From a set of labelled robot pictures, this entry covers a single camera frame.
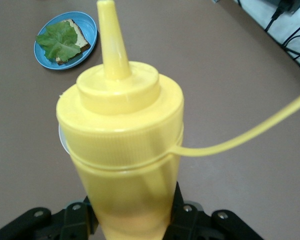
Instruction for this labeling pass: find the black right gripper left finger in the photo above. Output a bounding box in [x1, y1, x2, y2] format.
[0, 196, 101, 240]

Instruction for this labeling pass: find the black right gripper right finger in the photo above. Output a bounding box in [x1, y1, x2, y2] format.
[163, 182, 263, 240]

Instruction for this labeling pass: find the toasted bread slice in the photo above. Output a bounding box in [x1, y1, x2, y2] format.
[55, 18, 92, 66]

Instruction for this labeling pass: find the blue plate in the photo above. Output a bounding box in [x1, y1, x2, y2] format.
[33, 10, 99, 71]

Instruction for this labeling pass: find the yellow squeeze bottle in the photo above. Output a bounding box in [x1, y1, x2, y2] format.
[55, 0, 300, 240]

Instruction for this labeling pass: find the white plate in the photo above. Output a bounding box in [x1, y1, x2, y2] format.
[57, 121, 71, 156]

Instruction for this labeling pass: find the black power adapter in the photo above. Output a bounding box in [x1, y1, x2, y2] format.
[272, 0, 300, 16]

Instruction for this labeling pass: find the green lettuce leaf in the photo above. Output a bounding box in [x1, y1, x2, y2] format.
[35, 20, 82, 62]

